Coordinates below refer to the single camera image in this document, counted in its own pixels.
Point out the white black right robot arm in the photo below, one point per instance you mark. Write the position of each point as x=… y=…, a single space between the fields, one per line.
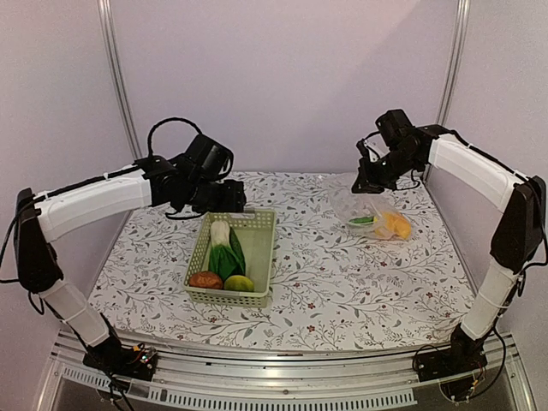
x=520 y=199

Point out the aluminium frame post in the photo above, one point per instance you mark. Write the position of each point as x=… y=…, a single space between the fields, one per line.
x=108 y=30
x=457 y=47

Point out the green bok choy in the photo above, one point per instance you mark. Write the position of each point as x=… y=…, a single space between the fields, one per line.
x=226 y=256

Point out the clear zip top bag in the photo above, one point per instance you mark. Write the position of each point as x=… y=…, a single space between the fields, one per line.
x=351 y=206

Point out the aluminium front rail base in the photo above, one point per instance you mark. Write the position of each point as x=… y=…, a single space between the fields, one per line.
x=198 y=376

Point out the left aluminium frame post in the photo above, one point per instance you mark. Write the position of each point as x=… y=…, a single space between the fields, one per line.
x=108 y=30

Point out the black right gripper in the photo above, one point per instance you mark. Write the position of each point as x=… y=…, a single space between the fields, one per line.
x=365 y=175

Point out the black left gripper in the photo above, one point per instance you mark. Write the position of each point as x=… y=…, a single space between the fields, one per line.
x=235 y=199

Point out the green cucumber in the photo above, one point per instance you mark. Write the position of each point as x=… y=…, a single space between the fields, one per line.
x=362 y=221

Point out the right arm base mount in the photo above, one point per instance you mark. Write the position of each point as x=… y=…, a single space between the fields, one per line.
x=458 y=377

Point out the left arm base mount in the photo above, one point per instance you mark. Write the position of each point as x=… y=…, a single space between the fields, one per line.
x=138 y=362

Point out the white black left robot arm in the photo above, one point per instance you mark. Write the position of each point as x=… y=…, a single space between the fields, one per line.
x=195 y=178

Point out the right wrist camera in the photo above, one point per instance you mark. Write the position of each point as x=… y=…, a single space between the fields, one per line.
x=367 y=151

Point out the pale green perforated basket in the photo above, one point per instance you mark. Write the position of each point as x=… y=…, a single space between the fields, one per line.
x=256 y=231

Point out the brown bread roll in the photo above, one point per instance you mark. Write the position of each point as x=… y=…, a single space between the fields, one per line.
x=206 y=280

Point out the yellow green mango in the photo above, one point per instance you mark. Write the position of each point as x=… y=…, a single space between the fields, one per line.
x=238 y=283

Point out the right aluminium frame post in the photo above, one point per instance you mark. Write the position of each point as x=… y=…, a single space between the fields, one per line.
x=457 y=47

